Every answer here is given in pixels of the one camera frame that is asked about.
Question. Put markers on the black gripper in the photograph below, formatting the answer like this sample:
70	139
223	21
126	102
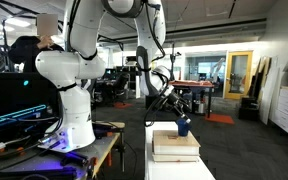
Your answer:
176	104

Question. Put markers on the purple Expo marker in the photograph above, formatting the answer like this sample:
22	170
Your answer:
187	120

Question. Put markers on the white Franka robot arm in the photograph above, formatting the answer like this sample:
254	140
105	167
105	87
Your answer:
74	100

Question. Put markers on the blue plastic cup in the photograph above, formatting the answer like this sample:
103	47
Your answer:
183	129

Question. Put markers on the table with red top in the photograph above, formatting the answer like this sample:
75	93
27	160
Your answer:
197	84

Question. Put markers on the tan hardcover book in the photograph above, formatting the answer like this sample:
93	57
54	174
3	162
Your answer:
175	146

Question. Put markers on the orange floor mat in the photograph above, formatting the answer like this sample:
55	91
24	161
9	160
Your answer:
219	119

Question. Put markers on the red floor mat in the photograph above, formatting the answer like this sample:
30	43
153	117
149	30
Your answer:
123	105

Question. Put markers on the black box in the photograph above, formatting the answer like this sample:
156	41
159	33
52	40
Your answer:
249	110

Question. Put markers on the yellow framed door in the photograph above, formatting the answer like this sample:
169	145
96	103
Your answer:
238	75

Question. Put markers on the leaning white boards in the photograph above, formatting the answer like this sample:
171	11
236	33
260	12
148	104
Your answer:
267	86

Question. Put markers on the black clamp tool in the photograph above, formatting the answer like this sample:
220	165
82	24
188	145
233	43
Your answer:
74	159

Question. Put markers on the wood-edged robot workbench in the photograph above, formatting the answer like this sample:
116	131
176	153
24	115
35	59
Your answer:
34	166

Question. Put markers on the person in black sweater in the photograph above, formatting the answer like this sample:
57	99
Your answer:
24	50

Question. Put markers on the black computer monitor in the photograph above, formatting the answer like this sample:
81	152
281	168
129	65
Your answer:
4	96

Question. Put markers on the black camera stand pole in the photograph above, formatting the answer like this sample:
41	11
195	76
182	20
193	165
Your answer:
173	60

